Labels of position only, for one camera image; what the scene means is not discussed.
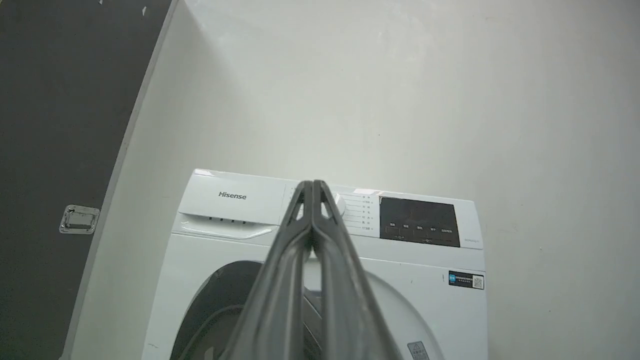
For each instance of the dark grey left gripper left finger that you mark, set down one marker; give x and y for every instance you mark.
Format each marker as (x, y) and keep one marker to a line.
(280, 290)

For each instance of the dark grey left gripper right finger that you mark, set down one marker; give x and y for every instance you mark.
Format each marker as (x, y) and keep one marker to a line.
(345, 295)

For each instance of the round washing machine door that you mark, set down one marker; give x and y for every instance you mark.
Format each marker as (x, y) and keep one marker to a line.
(220, 305)

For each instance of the white Hisense washing machine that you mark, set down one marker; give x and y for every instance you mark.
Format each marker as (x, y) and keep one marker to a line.
(210, 260)

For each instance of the white program dial knob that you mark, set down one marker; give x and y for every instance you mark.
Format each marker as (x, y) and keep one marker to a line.
(340, 204)

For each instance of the grey warning sticker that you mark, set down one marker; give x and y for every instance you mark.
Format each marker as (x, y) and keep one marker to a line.
(419, 351)

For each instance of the white detergent drawer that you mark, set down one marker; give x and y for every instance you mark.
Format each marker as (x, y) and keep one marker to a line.
(227, 207)

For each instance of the black display control panel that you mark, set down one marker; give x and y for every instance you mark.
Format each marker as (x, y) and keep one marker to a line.
(419, 222)

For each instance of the black energy label sticker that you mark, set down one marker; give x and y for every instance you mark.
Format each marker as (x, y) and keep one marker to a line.
(465, 280)

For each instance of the metal recessed floor latch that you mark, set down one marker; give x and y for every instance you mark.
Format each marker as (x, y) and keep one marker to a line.
(79, 219)

